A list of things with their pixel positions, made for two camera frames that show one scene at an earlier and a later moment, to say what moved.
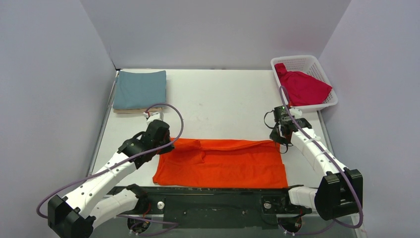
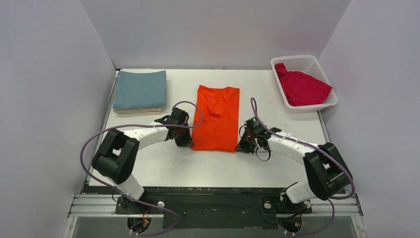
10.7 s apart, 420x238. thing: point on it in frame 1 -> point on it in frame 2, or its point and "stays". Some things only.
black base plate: (222, 208) stays
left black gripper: (164, 144) -> (183, 138)
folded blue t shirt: (133, 90) stays
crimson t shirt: (302, 89) stays
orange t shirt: (222, 163) -> (218, 129)
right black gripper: (277, 136) -> (244, 144)
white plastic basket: (310, 64) stays
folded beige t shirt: (123, 111) stays
